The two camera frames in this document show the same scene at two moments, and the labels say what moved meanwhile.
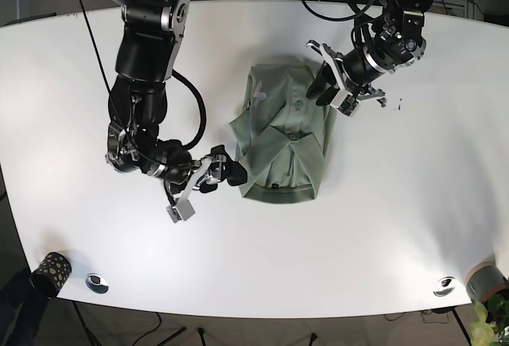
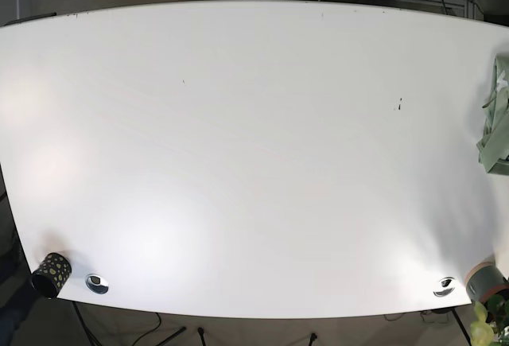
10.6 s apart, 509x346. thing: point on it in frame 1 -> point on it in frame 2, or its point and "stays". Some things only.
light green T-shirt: (282, 137) -> (493, 148)
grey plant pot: (485, 279) stays
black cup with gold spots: (50, 275) stays
